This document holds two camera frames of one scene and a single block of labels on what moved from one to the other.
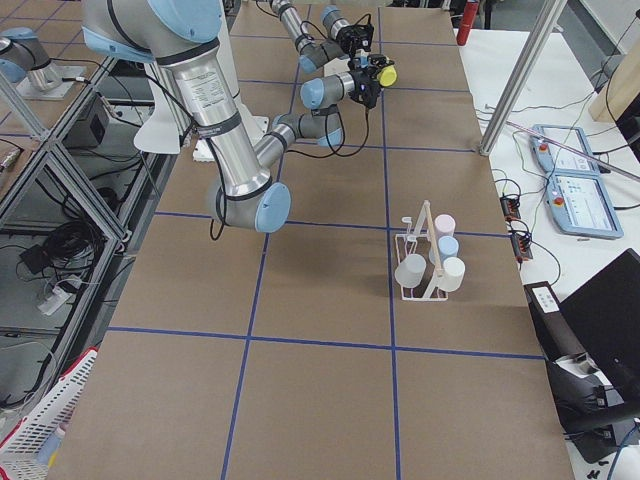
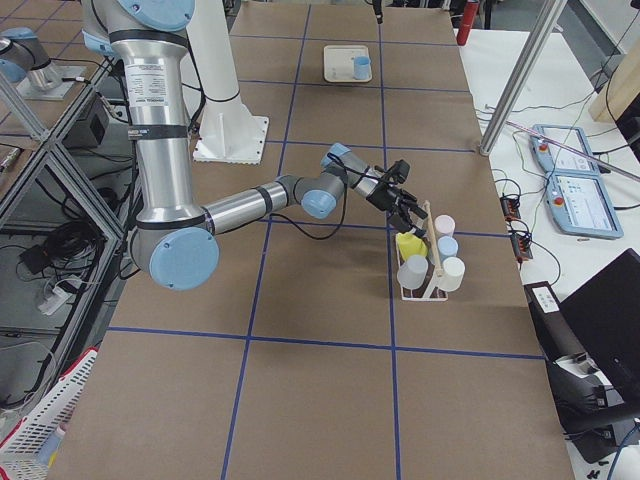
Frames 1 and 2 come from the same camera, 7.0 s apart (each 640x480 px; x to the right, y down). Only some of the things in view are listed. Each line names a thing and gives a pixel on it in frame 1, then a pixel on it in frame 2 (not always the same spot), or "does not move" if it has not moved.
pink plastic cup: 444,225 does not move
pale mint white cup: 452,276 does not move
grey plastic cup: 410,270 does not move
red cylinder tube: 467,23 does not move
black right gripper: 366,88 to 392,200
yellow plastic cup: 387,76 to 410,244
